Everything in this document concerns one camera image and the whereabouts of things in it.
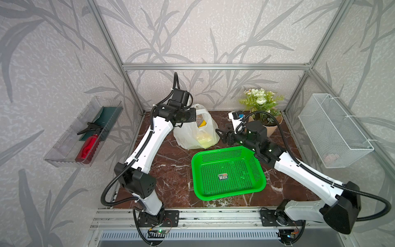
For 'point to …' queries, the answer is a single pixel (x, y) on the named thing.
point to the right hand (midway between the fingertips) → (220, 127)
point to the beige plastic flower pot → (271, 124)
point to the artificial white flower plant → (260, 100)
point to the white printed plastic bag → (186, 136)
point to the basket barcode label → (222, 176)
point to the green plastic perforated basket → (221, 172)
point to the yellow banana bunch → (205, 139)
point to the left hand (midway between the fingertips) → (193, 115)
